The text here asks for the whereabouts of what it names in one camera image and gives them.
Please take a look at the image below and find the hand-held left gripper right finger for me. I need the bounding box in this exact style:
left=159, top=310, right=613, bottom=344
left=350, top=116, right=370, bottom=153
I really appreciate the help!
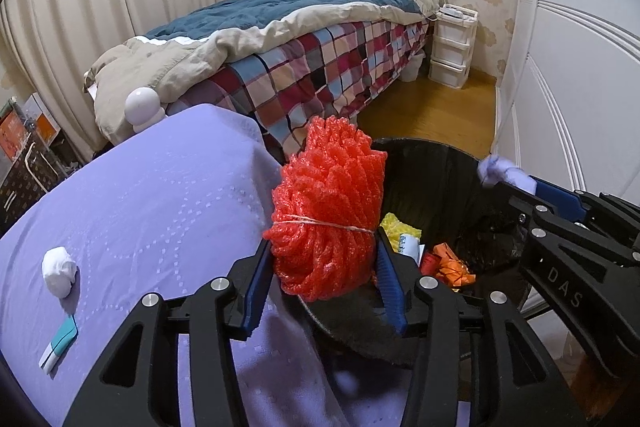
left=375, top=227, right=586, bottom=427

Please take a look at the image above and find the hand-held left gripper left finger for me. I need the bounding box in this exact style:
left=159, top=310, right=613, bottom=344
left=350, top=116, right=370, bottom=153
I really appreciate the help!
left=62, top=238, right=276, bottom=427

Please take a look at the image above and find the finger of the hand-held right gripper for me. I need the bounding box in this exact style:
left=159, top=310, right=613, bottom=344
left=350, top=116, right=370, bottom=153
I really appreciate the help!
left=530, top=176, right=640, bottom=248
left=492, top=181, right=640, bottom=268

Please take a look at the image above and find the white blue wrapper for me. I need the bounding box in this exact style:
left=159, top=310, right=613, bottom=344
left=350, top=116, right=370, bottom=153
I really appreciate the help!
left=397, top=234, right=426, bottom=265

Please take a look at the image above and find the small white tissue wad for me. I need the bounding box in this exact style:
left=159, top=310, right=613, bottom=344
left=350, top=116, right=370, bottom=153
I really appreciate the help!
left=477, top=154, right=538, bottom=195

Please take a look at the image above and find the orange plastic bag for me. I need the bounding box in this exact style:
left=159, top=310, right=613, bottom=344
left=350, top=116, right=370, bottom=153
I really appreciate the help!
left=432, top=243, right=478, bottom=290

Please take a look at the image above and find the black lined trash bin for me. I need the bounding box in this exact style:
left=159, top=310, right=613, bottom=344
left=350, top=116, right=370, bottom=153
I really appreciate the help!
left=295, top=137, right=556, bottom=368

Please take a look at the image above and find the red foam net bundle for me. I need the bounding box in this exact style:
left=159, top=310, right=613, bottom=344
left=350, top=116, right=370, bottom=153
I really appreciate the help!
left=263, top=116, right=388, bottom=303

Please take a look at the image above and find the yellow foam net bundle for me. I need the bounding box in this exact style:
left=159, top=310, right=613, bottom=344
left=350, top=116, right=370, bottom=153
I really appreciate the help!
left=380, top=213, right=423, bottom=253

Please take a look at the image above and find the white wardrobe door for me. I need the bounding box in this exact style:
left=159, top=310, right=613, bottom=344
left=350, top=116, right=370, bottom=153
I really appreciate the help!
left=495, top=0, right=640, bottom=208

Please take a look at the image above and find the white plastic drawer unit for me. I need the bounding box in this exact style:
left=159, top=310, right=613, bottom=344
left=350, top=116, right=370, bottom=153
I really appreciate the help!
left=427, top=5, right=478, bottom=88

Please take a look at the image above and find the small white bin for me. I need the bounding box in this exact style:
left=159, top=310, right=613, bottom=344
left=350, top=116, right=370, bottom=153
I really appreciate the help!
left=400, top=52, right=426, bottom=82

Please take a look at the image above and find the white paper ball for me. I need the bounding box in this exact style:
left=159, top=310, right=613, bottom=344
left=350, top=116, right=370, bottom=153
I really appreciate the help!
left=41, top=247, right=79, bottom=299

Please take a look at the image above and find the teal white box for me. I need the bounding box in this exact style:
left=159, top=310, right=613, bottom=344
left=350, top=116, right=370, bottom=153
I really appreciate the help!
left=39, top=314, right=79, bottom=375

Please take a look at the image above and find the white round lamp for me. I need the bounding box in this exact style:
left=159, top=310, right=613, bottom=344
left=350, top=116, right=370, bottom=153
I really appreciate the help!
left=125, top=88, right=166, bottom=132

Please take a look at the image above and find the plaid bed sheet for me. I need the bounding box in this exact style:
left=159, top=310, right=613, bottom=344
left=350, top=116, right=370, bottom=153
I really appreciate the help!
left=165, top=18, right=432, bottom=160

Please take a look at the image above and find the brown patterned bag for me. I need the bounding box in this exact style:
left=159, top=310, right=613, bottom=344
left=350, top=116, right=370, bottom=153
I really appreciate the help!
left=0, top=139, right=63, bottom=208

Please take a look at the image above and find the orange white box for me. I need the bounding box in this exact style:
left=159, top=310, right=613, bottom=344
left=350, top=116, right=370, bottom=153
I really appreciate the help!
left=22, top=93, right=58, bottom=142

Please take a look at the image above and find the bed with plaid cover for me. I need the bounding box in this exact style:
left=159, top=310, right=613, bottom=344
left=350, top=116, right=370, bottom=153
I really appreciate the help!
left=82, top=0, right=438, bottom=145

